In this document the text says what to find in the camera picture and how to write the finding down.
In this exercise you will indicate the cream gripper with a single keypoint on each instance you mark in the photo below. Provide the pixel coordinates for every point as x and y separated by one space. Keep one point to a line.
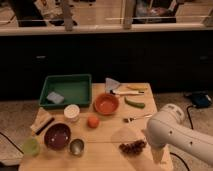
157 154

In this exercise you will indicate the dark red grape bunch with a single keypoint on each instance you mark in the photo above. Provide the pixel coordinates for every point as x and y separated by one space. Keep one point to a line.
134 148

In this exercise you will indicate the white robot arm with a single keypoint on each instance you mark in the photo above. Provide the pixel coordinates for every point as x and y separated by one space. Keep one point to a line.
165 127

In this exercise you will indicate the orange red bowl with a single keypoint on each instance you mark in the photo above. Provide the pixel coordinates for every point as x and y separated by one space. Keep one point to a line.
106 104

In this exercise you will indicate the dark maroon bowl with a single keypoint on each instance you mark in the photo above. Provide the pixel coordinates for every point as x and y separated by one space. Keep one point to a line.
57 136

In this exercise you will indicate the metal fork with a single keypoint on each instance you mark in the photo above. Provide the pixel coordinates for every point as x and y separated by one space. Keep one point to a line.
130 119

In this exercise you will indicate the green chili pepper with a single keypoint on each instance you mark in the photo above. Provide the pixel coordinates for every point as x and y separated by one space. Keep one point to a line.
134 104

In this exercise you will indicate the blue black floor box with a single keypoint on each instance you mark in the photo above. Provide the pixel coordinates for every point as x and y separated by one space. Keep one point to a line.
199 99

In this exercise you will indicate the orange fruit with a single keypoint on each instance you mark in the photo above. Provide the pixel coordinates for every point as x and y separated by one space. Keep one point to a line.
93 121

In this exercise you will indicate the small steel cup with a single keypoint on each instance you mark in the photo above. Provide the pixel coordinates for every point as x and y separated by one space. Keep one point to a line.
76 147

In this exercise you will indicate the grey folded cloth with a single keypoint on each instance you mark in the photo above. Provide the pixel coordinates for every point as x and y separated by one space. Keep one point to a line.
111 84

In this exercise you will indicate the white round container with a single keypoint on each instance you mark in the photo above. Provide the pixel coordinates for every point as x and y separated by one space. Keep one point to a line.
71 113

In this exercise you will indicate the green plastic tray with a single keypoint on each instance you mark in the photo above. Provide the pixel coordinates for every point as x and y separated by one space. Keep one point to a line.
75 89

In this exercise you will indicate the blue grey sponge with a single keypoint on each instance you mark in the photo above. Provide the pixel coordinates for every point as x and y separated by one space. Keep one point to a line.
55 98

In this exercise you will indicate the brush with black bristles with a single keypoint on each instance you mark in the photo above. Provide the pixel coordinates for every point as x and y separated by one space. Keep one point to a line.
42 120

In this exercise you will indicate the green plastic cup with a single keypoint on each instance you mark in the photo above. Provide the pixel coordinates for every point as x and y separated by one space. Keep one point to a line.
31 147

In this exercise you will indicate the white handled knife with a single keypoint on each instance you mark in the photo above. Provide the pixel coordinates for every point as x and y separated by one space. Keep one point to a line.
132 92

